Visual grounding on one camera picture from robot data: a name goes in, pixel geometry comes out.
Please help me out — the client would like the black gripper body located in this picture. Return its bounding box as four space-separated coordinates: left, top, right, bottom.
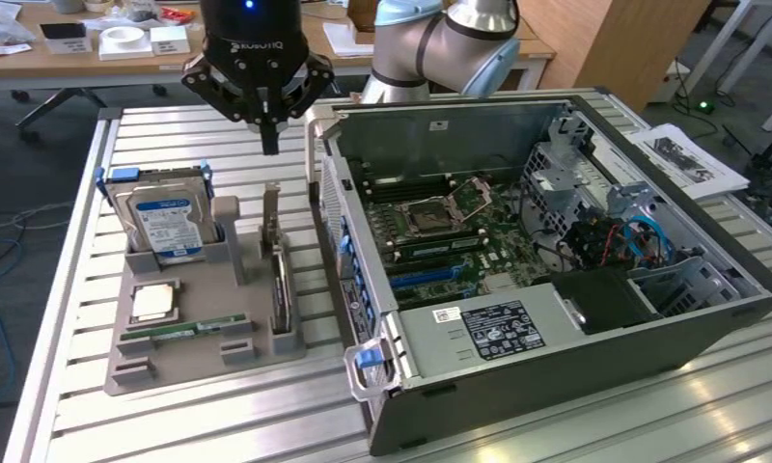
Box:
200 0 311 93

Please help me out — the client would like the low profile graphics card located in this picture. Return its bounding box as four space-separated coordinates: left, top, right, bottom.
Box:
259 180 295 335

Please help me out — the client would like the white document stack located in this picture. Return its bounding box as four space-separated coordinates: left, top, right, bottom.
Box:
323 18 379 58

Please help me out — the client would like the plain white box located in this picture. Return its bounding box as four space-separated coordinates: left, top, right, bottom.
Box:
148 25 192 57

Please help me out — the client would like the red and white packet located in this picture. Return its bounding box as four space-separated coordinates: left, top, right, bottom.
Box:
159 5 200 25

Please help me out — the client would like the white square tray box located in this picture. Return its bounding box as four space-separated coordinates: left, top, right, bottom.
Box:
96 26 156 62

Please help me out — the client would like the white tape roll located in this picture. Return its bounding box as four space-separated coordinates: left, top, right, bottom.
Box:
104 27 146 47

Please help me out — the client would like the white box black lid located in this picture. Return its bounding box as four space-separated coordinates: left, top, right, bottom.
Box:
40 22 92 55

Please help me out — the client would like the black chair base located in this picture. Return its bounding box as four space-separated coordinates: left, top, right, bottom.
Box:
12 85 168 144

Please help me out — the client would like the hard disk drive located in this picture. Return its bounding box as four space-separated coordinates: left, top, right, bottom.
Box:
95 163 218 265

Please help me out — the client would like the metal socket cover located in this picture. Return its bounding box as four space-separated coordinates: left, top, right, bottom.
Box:
449 177 493 213

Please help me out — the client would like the clear plastic bag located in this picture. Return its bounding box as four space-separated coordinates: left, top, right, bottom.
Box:
0 2 39 43

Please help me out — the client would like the CPU socket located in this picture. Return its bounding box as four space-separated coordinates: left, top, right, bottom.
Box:
402 197 462 237

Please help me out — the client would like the RAM stick white label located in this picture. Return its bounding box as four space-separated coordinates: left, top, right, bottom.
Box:
395 234 491 261

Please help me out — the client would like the green motherboard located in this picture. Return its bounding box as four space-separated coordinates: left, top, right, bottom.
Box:
359 173 555 310

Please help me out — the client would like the perforated metal drive cage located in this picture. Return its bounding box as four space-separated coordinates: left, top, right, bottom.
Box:
521 139 619 232

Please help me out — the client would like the blue expansion slot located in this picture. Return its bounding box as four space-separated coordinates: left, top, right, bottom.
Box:
389 267 462 293

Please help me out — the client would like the grey parts rack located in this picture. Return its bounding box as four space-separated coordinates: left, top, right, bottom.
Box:
102 195 311 397

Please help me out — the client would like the silver CPU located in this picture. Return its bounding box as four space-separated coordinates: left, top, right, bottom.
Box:
131 284 178 322

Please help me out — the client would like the wooden cabinet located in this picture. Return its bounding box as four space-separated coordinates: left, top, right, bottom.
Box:
534 0 714 115

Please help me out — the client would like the green RAM stick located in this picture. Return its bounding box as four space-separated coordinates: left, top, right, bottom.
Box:
120 313 247 341

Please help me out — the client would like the white box red button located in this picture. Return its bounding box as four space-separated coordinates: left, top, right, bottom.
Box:
660 62 692 105

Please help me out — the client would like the grey power supply unit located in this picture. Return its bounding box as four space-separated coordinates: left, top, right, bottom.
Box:
395 284 585 382

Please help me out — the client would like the printed paper stack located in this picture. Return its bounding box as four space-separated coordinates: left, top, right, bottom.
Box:
627 123 753 199

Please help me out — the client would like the metal disk bay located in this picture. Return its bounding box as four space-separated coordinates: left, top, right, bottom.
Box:
630 258 742 314

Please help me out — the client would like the open grey PC case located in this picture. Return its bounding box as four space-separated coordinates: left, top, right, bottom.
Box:
305 94 772 457

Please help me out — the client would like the white floor cable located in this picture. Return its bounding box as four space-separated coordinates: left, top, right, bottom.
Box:
0 201 74 231

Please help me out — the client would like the black connector wire bundle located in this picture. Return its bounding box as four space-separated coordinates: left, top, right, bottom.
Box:
563 221 626 267

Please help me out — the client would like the blue floor cable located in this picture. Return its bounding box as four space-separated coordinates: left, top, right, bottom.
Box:
0 231 26 416

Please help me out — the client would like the white table frame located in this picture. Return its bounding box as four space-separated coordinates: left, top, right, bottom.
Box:
680 0 772 134

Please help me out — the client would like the blue data wire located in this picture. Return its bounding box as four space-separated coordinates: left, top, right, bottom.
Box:
621 216 677 269

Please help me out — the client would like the black stand with cables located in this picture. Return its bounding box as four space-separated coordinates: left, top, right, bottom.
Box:
724 123 772 223

